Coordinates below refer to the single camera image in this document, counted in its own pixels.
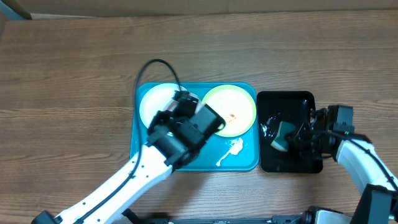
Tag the green rimmed plate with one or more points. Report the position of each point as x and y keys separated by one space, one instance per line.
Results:
x=235 y=105

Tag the green yellow sponge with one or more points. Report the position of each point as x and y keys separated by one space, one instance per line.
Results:
x=280 y=142

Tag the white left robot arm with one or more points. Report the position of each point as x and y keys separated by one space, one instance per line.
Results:
x=119 y=192

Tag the black rectangular tray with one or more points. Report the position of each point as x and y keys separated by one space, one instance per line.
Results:
x=272 y=108

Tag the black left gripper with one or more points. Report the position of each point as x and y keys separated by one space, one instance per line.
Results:
x=160 y=116

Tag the white foam spill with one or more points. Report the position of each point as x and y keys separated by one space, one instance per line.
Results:
x=234 y=147

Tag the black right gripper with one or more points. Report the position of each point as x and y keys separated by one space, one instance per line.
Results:
x=295 y=139

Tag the white plate with ketchup streak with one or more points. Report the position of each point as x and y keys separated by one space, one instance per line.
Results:
x=156 y=99

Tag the teal plastic tray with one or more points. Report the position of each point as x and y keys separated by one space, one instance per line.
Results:
x=216 y=146

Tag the white plate with red smears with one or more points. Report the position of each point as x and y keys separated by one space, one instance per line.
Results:
x=183 y=103

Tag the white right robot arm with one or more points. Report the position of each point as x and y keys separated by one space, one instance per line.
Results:
x=376 y=184

